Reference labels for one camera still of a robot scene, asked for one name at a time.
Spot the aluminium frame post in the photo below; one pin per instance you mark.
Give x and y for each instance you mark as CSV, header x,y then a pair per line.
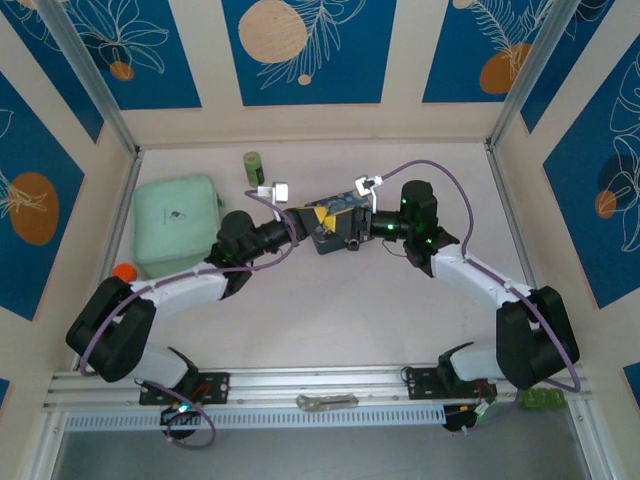
x,y
90,75
535,75

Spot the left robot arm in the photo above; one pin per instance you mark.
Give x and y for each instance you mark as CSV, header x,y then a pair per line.
x,y
185,291

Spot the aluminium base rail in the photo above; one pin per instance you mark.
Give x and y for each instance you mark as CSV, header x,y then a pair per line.
x,y
310,382

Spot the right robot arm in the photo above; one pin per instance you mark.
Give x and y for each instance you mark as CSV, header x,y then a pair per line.
x,y
470,275

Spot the orange capped small bottle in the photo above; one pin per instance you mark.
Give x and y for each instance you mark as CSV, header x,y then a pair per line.
x,y
124,272

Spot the black mounting plate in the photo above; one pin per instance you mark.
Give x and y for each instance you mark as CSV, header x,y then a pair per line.
x,y
215,387
425,382

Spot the small silver metal plate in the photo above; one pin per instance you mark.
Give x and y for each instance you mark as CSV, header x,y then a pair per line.
x,y
327,402

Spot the aluminium side rail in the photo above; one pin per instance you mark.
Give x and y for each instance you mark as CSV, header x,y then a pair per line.
x,y
120,215
510,215

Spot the green terminal block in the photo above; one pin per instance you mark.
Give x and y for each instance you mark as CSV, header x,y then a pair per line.
x,y
545,400

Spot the green cylinder with black label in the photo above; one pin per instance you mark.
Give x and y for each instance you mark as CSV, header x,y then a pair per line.
x,y
253,170

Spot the black base connector module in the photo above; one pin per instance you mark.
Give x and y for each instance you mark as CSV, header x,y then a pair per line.
x,y
465,417
177,415

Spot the mint green zip pouch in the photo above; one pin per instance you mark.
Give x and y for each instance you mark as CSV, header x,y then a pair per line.
x,y
175,220

